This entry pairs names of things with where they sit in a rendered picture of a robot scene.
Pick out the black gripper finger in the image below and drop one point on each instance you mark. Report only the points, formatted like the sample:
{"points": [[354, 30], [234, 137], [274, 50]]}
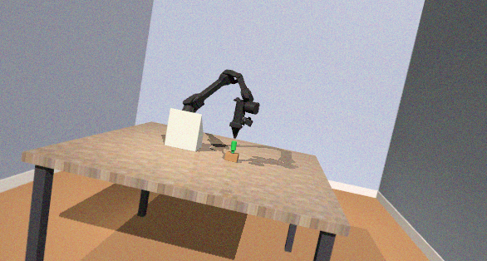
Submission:
{"points": [[235, 131]]}

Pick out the orange square block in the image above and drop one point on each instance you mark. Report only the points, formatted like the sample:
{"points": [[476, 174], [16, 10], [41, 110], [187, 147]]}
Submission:
{"points": [[231, 157]]}

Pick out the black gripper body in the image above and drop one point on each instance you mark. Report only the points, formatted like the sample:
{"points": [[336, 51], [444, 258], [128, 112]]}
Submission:
{"points": [[237, 119]]}

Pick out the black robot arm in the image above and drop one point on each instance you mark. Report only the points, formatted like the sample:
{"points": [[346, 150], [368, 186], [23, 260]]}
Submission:
{"points": [[194, 102]]}

